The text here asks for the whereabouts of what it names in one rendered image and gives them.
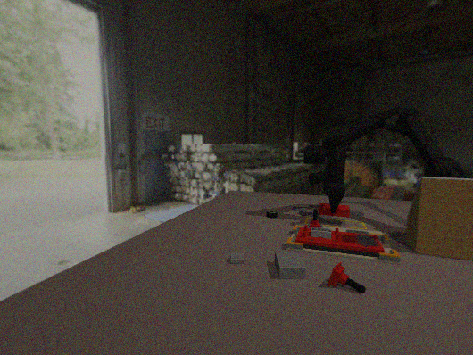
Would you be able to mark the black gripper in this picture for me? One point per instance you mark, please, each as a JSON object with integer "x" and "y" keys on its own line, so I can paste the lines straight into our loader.
{"x": 334, "y": 189}

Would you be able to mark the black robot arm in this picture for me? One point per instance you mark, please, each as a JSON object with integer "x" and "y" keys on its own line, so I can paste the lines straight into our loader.
{"x": 409, "y": 123}

